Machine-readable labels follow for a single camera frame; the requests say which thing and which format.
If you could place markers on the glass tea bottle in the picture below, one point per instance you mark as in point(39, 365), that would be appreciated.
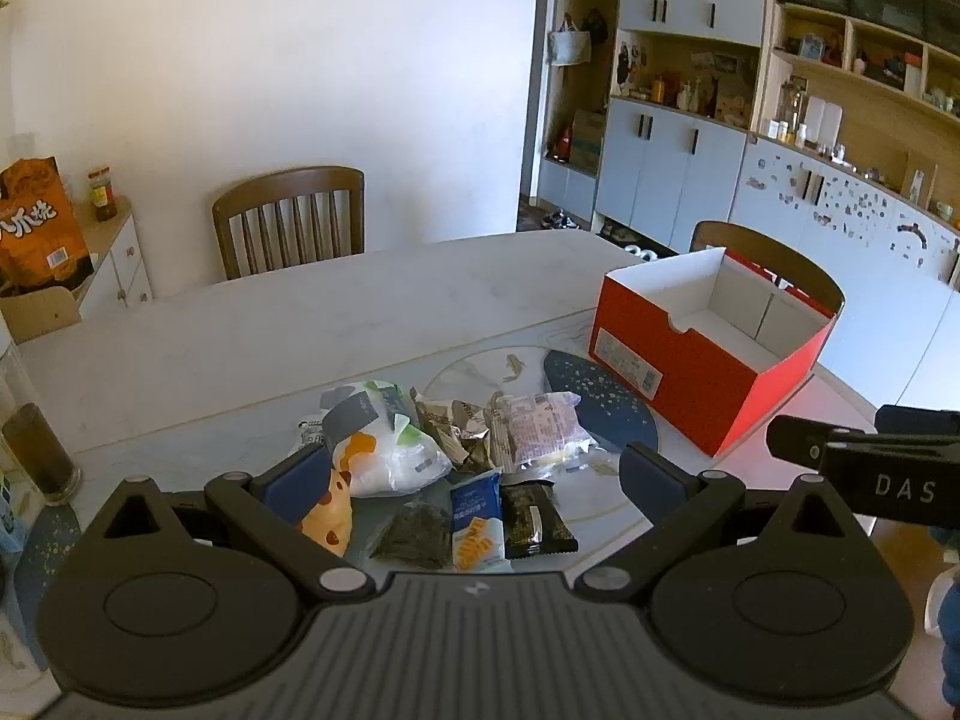
point(37, 450)

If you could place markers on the small white packet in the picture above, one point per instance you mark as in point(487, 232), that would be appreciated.
point(309, 431)

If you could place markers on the pink snack packet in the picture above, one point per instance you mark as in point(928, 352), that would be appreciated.
point(536, 424)

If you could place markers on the pair of dark sneakers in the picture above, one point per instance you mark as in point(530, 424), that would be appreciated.
point(559, 220)

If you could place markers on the white and wood wall cabinet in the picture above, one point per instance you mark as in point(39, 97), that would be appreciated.
point(675, 157)

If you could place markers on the yellow spotted packet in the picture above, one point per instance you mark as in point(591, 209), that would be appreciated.
point(330, 517)

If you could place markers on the light wooden chair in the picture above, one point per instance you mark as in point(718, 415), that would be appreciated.
point(37, 315)

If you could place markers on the white snack bag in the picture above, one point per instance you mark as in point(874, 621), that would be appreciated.
point(390, 442)

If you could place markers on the white side cabinet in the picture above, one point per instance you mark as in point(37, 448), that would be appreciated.
point(120, 255)

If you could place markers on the silver foil snack bag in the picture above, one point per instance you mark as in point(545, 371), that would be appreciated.
point(450, 424)

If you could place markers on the grey tote bag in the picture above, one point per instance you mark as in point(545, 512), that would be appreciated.
point(570, 45)

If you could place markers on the tall glass jar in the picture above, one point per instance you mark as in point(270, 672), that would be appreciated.
point(790, 109)

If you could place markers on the brown cardboard box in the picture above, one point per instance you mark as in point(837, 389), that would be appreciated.
point(587, 142)

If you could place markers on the black hanging bag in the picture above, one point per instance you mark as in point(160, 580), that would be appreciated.
point(597, 26)

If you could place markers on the brown slatted wooden chair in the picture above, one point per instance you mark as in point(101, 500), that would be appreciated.
point(289, 221)
point(772, 255)

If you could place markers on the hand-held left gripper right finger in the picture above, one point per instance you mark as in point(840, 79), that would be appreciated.
point(652, 476)

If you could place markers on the red-lidded sauce jar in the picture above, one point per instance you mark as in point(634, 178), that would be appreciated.
point(103, 195)

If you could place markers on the blue snack packet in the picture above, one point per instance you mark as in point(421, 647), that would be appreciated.
point(476, 521)

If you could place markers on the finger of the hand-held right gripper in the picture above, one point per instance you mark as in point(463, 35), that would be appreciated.
point(862, 480)
point(919, 421)

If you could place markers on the red cardboard box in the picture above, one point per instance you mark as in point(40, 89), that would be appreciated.
point(697, 390)

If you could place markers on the dark brown snack packet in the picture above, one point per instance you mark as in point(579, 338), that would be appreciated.
point(536, 517)

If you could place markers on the light wooden board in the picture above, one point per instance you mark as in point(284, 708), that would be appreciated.
point(919, 176)

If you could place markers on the orange snack bag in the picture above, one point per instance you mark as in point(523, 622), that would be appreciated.
point(37, 225)

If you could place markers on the dark green seaweed packet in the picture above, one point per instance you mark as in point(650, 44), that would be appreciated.
point(412, 536)

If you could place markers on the white plastic container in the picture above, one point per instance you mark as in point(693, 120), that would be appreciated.
point(825, 124)

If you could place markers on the pair of white slippers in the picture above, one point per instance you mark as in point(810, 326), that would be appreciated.
point(641, 253)

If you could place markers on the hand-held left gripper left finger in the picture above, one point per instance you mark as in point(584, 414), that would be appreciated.
point(300, 476)

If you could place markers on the person's leg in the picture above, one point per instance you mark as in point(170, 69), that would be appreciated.
point(949, 615)

